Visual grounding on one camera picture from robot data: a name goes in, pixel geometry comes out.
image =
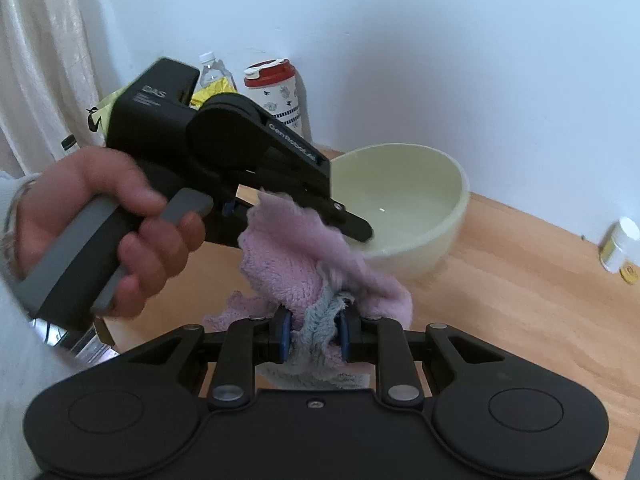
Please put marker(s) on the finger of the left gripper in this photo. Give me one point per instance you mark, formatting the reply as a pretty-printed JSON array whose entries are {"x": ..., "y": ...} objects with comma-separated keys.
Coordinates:
[{"x": 335, "y": 215}]

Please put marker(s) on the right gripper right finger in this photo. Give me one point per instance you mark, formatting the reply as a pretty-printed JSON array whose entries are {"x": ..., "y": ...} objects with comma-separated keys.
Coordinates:
[{"x": 348, "y": 326}]

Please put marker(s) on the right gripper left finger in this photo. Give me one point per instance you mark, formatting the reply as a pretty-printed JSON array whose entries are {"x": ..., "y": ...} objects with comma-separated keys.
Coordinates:
[{"x": 280, "y": 334}]

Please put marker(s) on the pink grey cleaning cloth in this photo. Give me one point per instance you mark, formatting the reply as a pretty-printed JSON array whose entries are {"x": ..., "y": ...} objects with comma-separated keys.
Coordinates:
[{"x": 292, "y": 259}]

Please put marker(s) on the pale green bowl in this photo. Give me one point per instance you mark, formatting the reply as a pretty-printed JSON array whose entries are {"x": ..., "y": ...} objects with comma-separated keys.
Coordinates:
[{"x": 413, "y": 197}]

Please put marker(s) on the white sleeve left forearm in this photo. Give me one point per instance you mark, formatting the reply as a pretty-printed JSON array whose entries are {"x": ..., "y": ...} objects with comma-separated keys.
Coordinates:
[{"x": 28, "y": 365}]

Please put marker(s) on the person's left hand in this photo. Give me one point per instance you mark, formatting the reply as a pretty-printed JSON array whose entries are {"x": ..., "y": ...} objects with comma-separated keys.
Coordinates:
[{"x": 91, "y": 237}]

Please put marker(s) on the clear plastic water bottle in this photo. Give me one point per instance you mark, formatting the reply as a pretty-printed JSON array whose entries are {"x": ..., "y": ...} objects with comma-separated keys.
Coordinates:
[{"x": 214, "y": 78}]

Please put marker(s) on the white tumbler red lid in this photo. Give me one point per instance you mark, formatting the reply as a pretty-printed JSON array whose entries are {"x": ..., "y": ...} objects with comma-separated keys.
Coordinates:
[{"x": 272, "y": 85}]

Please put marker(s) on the yellow bag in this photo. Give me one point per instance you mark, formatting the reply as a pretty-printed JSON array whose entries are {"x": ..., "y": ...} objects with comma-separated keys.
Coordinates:
[{"x": 99, "y": 115}]

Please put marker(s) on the small yellow tag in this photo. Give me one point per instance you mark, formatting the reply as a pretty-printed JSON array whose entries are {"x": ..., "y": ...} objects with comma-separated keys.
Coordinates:
[{"x": 630, "y": 273}]

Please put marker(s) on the small white jar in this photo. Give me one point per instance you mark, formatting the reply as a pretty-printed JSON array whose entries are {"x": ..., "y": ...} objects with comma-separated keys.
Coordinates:
[{"x": 621, "y": 245}]

